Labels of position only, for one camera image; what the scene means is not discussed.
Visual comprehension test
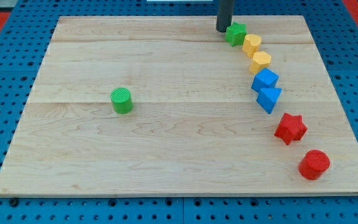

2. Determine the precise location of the green star block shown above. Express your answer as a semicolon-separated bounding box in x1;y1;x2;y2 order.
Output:
225;22;247;47

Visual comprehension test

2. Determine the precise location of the red star block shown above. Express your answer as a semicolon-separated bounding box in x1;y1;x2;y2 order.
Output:
274;113;308;145

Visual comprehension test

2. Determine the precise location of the light wooden board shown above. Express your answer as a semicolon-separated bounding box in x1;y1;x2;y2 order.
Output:
0;16;358;198

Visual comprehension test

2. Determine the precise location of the green cylinder block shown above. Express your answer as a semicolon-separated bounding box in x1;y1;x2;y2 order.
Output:
110;87;133;114

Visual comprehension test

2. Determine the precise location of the blue triangle block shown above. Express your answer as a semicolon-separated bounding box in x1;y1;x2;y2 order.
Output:
257;88;282;114

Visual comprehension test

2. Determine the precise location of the blue cube block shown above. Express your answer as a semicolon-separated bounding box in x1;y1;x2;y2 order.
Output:
251;68;279;92

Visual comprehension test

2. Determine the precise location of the yellow hexagon block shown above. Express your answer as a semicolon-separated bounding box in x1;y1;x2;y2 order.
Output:
249;51;272;75

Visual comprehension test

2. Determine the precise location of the yellow heart block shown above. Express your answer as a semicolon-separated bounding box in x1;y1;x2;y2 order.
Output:
242;34;262;58

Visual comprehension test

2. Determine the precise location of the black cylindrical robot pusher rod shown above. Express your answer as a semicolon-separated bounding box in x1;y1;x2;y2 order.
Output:
216;0;235;32

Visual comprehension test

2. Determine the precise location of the red cylinder block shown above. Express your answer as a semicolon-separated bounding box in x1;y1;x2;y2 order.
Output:
298;149;331;180

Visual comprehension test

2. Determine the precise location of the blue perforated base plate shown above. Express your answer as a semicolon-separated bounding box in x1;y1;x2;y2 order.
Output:
0;0;358;223

